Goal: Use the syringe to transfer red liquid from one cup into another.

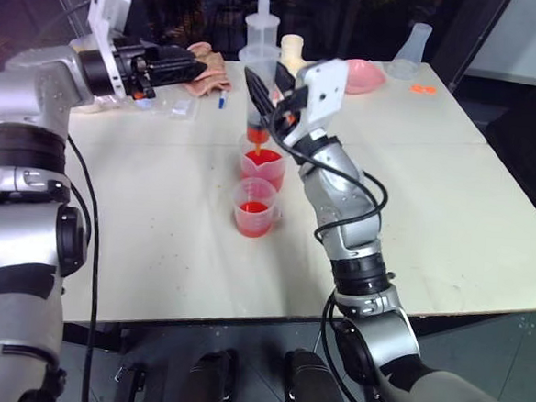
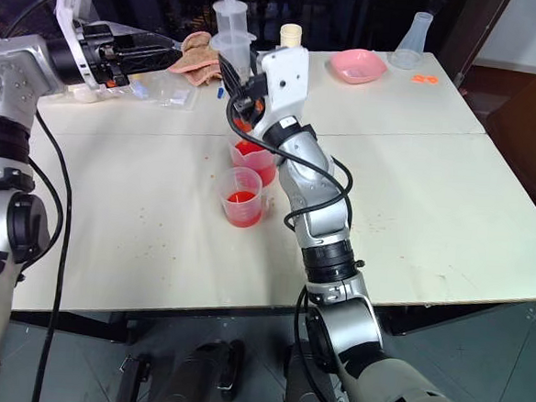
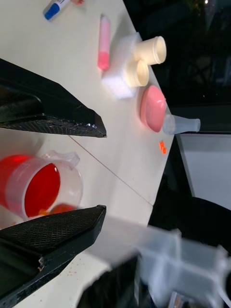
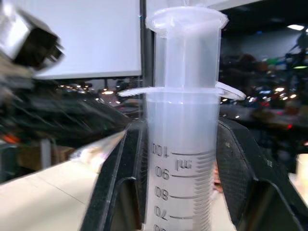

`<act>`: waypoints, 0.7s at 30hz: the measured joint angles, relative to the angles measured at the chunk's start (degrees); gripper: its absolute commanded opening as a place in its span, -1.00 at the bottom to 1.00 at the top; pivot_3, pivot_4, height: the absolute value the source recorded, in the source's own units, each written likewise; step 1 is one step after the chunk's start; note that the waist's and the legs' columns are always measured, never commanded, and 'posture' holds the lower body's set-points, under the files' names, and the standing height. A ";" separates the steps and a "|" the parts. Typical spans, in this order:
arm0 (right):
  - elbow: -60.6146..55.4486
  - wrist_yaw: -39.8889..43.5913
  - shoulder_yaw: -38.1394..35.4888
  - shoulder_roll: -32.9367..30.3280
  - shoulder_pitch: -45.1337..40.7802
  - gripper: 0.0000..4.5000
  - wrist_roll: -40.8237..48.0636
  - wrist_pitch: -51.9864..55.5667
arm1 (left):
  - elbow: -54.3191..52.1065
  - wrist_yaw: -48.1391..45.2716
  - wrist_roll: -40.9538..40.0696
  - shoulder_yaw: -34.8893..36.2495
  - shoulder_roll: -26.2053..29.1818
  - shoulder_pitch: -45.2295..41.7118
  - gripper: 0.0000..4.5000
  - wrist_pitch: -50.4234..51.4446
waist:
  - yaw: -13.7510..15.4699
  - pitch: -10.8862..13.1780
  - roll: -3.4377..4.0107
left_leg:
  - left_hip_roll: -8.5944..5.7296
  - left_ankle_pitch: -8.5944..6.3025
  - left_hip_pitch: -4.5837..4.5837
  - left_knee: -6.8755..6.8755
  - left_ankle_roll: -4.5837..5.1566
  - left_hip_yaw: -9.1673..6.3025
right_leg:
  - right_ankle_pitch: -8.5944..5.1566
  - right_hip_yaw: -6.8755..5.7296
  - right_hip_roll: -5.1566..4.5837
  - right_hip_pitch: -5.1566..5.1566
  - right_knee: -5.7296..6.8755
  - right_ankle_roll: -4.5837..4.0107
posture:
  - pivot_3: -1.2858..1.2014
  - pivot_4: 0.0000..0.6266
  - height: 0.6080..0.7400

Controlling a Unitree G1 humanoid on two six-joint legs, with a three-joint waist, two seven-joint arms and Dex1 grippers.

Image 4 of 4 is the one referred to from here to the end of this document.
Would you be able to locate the white board panel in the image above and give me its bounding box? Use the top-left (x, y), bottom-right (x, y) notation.
top-left (14, 0), bottom-right (143, 79)

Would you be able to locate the black upright post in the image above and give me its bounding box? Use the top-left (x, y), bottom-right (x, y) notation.
top-left (139, 0), bottom-right (156, 123)

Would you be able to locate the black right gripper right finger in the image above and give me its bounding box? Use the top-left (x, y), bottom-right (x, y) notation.
top-left (216, 116), bottom-right (308, 231)

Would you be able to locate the brown wooden box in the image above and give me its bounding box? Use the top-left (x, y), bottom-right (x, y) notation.
top-left (16, 144), bottom-right (76, 170)

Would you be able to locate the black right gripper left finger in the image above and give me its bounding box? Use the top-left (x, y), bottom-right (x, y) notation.
top-left (79, 121), bottom-right (149, 231)

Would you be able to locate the clear plastic 100 ml syringe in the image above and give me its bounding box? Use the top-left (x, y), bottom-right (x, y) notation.
top-left (117, 6), bottom-right (246, 231)

